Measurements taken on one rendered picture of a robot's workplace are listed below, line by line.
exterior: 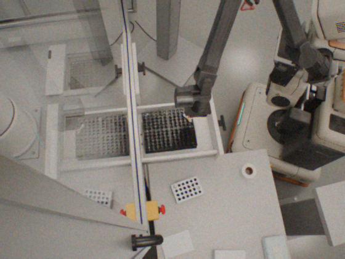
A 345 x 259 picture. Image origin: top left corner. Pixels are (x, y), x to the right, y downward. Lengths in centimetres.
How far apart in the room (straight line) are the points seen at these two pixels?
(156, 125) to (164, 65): 125
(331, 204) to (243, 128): 79
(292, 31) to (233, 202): 75
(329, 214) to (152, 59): 178
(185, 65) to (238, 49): 55
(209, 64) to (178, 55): 155
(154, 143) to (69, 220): 101
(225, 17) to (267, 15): 219
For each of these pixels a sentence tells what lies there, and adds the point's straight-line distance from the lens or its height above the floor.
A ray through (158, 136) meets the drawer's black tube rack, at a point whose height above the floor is 90.
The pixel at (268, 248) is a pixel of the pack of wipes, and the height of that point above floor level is 80.
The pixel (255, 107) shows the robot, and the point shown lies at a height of 28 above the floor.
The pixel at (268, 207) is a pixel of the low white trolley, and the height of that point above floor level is 76.
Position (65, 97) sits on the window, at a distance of 22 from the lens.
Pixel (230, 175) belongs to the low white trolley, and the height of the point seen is 76.
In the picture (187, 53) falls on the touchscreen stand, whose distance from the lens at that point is 246.
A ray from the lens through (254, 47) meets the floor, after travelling 270.
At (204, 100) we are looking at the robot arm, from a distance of 94.
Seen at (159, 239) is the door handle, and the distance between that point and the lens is 45.
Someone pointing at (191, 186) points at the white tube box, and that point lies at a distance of 120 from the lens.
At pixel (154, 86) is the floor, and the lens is 230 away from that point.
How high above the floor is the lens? 198
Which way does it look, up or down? 68 degrees down
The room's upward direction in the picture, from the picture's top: 6 degrees clockwise
